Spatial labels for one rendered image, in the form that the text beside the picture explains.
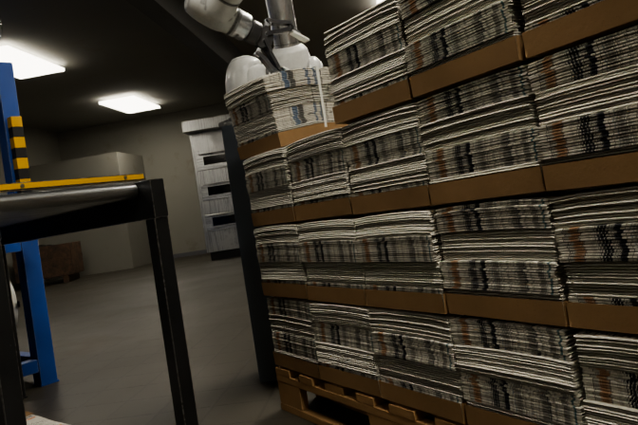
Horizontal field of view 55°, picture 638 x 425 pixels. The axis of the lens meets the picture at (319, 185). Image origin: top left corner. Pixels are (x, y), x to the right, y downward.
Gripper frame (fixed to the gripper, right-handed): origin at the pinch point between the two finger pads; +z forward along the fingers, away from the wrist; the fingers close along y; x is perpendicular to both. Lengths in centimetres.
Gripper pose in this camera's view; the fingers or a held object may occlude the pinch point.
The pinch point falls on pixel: (299, 57)
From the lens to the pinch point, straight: 210.4
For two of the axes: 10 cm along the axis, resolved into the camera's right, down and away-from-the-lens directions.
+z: 8.2, 3.5, 4.6
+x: 5.2, -1.0, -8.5
